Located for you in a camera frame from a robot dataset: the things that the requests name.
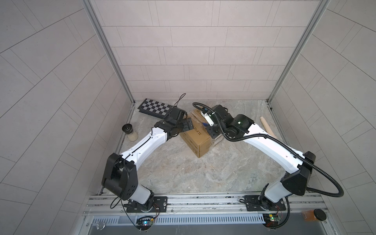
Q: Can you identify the brown cardboard express box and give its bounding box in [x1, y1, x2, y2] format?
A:
[179, 109, 224, 158]

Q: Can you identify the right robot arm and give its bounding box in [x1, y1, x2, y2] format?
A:
[201, 105, 312, 210]

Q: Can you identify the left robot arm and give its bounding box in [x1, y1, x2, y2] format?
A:
[101, 106, 193, 212]

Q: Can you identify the black white chessboard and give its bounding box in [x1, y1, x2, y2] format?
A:
[138, 99, 172, 119]

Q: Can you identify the glass jar black lid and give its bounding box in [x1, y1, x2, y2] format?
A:
[122, 123, 138, 142]

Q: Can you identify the wooden rolling pin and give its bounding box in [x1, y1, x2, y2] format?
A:
[260, 117, 277, 138]

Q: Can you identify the left green circuit board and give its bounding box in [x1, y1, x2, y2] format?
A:
[136, 215, 156, 231]

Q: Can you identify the green circuit board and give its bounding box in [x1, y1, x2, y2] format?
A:
[262, 213, 281, 228]
[136, 215, 156, 231]

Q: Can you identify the right green circuit board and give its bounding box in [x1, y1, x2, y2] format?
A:
[262, 213, 281, 228]

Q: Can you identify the brown jar black lid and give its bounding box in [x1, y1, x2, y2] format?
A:
[302, 209, 327, 222]

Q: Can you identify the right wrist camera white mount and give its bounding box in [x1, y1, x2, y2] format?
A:
[201, 111, 215, 126]

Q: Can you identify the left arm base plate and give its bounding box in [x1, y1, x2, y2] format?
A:
[125, 196, 168, 213]

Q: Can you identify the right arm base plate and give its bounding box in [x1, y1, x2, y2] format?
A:
[240, 195, 286, 212]

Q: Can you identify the aluminium front rail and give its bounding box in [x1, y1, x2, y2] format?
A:
[72, 192, 339, 235]

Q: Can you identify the metal ring hook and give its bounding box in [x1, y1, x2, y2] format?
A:
[95, 221, 106, 231]

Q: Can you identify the left corner aluminium post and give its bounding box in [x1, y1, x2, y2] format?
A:
[82, 0, 135, 106]

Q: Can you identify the corner aluminium post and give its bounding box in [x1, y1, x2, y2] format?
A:
[82, 0, 135, 106]
[266, 0, 330, 106]

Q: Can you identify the black corrugated cable conduit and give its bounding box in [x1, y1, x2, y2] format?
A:
[192, 102, 345, 198]

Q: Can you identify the right corner aluminium post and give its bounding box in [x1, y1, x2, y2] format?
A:
[266, 0, 330, 106]

